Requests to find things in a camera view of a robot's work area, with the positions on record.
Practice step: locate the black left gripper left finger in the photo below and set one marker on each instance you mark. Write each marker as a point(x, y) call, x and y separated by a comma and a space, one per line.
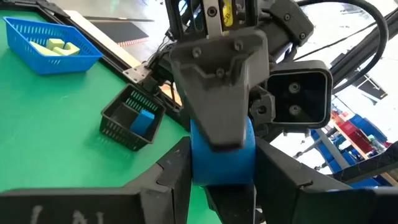
point(174, 180)

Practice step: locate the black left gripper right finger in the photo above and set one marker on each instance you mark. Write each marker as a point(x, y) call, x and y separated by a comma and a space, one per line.
point(286, 193)

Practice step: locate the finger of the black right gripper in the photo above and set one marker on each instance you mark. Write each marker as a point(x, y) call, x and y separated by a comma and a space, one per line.
point(233, 205)
point(217, 93)

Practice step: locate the blue foam cylinder block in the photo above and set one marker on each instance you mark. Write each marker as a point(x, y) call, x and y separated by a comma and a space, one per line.
point(217, 166)

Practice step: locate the blue rectangular foam block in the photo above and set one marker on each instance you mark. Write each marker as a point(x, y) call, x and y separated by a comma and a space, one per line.
point(142, 122)

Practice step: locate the yellow-green foam block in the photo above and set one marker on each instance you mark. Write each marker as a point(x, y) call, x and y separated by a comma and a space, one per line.
point(70, 49)
point(42, 49)

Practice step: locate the black plastic basket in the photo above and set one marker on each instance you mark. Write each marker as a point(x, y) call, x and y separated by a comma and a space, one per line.
point(124, 133)

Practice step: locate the red storage bin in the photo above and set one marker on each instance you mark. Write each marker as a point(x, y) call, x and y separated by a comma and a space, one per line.
point(349, 133)

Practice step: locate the blue storage bin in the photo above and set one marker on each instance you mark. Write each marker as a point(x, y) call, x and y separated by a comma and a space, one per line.
point(368, 126)

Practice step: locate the black floor mat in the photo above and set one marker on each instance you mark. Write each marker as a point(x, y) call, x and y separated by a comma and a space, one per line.
point(121, 31)

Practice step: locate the yellow-green foam cube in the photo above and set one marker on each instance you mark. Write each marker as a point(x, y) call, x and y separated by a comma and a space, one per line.
point(55, 43)

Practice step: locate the blue plastic basket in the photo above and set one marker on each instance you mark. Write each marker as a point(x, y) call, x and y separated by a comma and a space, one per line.
point(46, 63)

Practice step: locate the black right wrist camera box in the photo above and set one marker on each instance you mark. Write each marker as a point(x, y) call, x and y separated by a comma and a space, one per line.
point(300, 93)

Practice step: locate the black frame strut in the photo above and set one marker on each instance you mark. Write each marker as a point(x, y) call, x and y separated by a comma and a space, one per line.
point(363, 165)

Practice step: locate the silver corner bracket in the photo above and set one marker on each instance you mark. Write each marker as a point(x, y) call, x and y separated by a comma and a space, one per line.
point(136, 73)

